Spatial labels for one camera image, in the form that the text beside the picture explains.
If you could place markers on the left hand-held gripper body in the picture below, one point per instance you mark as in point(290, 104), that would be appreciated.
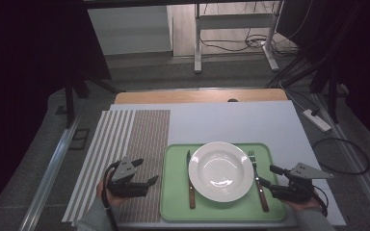
point(123, 170)

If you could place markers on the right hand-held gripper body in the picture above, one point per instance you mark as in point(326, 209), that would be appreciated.
point(305, 174)

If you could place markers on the green plastic tray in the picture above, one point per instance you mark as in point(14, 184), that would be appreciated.
point(176, 205)

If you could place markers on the white ceramic plate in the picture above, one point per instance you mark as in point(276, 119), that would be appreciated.
point(221, 171)

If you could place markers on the person's right hand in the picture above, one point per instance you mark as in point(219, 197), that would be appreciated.
point(302, 205)

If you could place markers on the person's left hand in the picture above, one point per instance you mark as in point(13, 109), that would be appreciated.
point(115, 201)

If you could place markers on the striped woven placemat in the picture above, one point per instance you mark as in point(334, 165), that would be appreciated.
point(141, 134)

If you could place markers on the dark floor hatch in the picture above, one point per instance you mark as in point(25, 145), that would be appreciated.
point(79, 139)

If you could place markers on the white power strip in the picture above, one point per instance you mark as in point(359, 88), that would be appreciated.
point(317, 120)

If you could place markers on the black stand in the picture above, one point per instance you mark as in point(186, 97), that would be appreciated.
point(69, 102)

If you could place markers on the wooden table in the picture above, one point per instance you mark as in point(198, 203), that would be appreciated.
point(199, 95)

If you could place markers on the white cabinet panel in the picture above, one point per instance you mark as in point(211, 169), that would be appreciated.
point(131, 30)

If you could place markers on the dark curtain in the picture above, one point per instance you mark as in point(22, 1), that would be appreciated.
point(22, 80)
point(359, 48)

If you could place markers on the white metal stand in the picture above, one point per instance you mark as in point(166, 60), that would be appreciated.
point(234, 20)

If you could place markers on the metal floor rail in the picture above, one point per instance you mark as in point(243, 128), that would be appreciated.
point(356, 160)
point(48, 179)

